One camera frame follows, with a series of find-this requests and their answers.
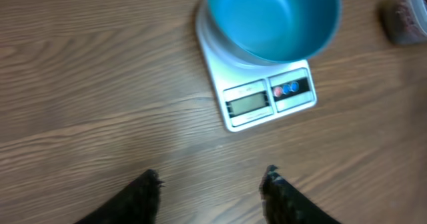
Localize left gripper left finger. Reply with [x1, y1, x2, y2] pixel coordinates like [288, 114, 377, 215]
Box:
[75, 169, 163, 224]

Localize red adzuki beans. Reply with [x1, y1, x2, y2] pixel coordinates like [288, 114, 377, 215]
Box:
[397, 0, 426, 38]

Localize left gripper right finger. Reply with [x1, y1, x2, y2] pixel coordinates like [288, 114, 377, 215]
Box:
[260, 165, 340, 224]

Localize white digital kitchen scale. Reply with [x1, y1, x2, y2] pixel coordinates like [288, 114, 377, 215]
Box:
[195, 1, 318, 132]

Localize blue bowl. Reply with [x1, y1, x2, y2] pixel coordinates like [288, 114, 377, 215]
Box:
[207, 0, 342, 63]

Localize clear plastic container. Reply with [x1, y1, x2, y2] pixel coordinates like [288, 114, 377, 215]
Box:
[380, 0, 426, 45]

